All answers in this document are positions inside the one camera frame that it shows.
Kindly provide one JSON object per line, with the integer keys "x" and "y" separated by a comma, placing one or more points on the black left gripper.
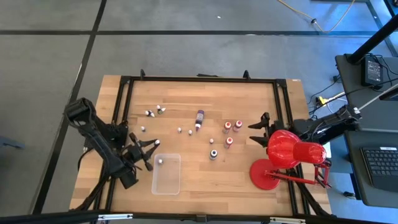
{"x": 134, "y": 154}

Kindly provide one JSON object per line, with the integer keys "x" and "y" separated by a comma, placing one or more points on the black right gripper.
{"x": 281, "y": 125}

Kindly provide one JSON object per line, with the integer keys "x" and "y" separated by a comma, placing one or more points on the red food coloring bottle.
{"x": 238, "y": 124}
{"x": 229, "y": 141}
{"x": 227, "y": 125}

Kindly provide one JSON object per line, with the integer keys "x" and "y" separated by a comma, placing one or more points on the clear plastic container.
{"x": 168, "y": 180}

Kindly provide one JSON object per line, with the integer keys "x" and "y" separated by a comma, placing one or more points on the blue food coloring bottle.
{"x": 213, "y": 153}

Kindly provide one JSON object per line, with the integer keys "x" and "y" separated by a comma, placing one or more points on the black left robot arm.
{"x": 94, "y": 138}

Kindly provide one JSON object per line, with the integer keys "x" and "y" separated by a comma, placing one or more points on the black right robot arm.
{"x": 326, "y": 124}

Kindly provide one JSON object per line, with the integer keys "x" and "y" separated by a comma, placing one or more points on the violet food coloring bottle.
{"x": 199, "y": 118}

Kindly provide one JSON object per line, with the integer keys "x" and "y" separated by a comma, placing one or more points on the red desk lamp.
{"x": 286, "y": 149}

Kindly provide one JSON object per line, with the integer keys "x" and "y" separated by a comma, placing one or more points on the dark grey side desk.
{"x": 354, "y": 174}
{"x": 353, "y": 84}

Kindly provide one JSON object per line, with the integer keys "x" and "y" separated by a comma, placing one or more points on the black laptop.
{"x": 382, "y": 165}

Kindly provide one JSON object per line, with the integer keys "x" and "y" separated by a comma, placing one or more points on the black power adapter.
{"x": 372, "y": 71}

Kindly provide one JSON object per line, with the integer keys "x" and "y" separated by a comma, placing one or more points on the black flat device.
{"x": 390, "y": 95}

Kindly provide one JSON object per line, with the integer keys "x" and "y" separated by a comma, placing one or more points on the black pole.
{"x": 373, "y": 40}

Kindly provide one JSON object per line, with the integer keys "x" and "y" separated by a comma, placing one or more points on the silver frame bracket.
{"x": 115, "y": 216}
{"x": 287, "y": 220}

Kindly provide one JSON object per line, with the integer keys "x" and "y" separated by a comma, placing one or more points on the black aluminium table frame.
{"x": 202, "y": 80}

